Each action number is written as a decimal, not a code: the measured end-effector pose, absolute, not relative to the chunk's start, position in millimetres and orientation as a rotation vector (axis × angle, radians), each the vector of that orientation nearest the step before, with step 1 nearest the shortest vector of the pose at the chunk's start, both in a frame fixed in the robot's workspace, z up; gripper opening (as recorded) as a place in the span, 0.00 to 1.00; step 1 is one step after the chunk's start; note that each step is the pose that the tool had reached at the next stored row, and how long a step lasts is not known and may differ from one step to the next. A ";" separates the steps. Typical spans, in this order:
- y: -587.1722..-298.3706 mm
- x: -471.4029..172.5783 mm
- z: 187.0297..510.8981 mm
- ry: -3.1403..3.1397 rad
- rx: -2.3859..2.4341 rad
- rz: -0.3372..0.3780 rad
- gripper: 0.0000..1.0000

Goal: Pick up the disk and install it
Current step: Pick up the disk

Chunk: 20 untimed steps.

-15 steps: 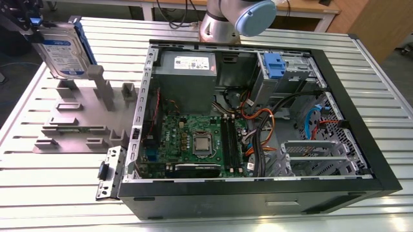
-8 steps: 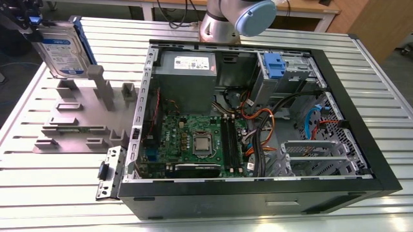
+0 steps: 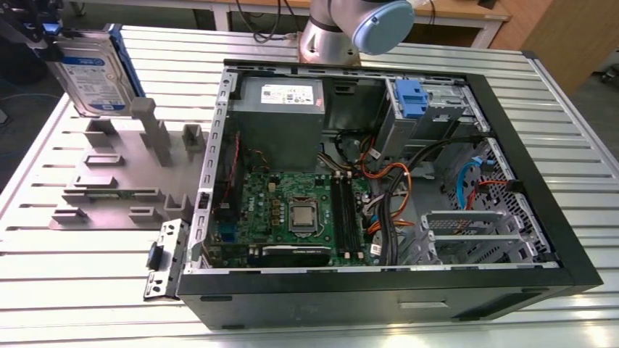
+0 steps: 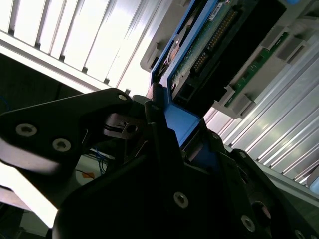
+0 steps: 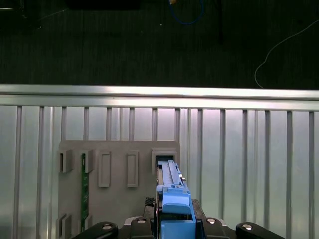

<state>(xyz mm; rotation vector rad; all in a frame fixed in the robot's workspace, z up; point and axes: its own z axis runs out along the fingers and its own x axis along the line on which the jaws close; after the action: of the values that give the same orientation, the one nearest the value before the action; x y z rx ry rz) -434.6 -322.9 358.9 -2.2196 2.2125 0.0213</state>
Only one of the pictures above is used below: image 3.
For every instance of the blue plastic drive latch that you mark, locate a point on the blue plastic drive latch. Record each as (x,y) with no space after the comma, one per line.
(412,98)

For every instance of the green RAM stick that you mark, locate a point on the green RAM stick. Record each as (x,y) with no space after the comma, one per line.
(109,197)

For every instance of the wooden desk white frame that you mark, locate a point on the wooden desk white frame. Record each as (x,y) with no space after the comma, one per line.
(480,12)

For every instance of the silver CPU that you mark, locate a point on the silver CPU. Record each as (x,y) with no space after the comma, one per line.
(304,218)

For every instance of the CPU socket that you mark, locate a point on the CPU socket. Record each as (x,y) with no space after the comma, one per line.
(305,199)

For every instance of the black open PC case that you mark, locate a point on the black open PC case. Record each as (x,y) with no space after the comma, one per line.
(338,301)

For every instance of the grey power supply unit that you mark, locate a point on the grey power supply unit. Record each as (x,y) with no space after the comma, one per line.
(276,137)

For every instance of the metal disk bay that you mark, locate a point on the metal disk bay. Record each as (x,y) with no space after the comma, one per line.
(477,238)

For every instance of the grey parts rack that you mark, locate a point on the grey parts rack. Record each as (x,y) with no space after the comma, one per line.
(136,174)

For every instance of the black case fan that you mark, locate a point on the black case fan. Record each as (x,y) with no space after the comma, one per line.
(222,163)

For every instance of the wooden cabinet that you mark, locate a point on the wooden cabinet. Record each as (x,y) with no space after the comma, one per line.
(570,43)

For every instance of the hard disk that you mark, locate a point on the hard disk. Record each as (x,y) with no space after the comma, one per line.
(90,83)

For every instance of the black graphics card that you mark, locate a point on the black graphics card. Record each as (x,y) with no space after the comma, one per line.
(296,253)

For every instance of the black RAM slot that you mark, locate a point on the black RAM slot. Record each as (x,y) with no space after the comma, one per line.
(340,214)

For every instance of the green motherboard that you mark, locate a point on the green motherboard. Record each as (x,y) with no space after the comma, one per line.
(310,185)

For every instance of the metal rear retention bracket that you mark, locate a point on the metal rear retention bracket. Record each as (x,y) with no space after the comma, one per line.
(174,261)

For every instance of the silver optical drive cage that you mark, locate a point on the silver optical drive cage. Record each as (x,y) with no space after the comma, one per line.
(436,123)

